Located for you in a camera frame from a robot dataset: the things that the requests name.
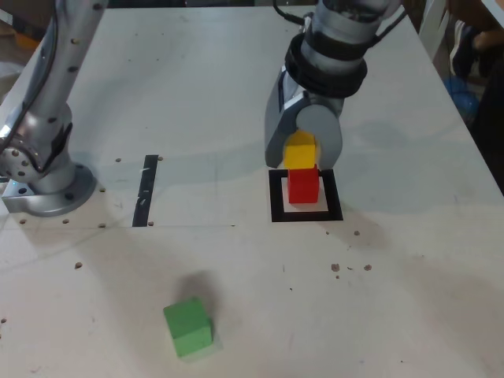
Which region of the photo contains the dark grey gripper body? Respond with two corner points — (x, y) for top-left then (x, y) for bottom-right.
(305, 91), (348, 117)

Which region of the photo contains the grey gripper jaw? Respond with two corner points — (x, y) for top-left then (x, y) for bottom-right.
(295, 105), (343, 169)
(263, 65), (309, 169)

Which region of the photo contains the yellow cube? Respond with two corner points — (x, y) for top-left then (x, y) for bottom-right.
(283, 131), (321, 170)

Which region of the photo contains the red cube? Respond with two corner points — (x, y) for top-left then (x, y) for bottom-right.
(287, 164), (320, 205)

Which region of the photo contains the green cube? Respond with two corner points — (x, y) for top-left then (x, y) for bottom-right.
(163, 297), (214, 358)

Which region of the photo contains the black tape square outline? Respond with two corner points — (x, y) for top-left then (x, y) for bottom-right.
(268, 168), (344, 223)

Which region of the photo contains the blue round object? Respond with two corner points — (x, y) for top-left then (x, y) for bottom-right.
(443, 76), (480, 116)

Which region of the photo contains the black tape strip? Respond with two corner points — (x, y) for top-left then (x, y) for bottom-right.
(132, 154), (160, 228)

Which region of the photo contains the person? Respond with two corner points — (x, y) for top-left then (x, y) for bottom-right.
(448, 0), (504, 198)

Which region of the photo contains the white frame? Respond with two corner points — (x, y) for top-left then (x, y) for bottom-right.
(418, 0), (450, 69)

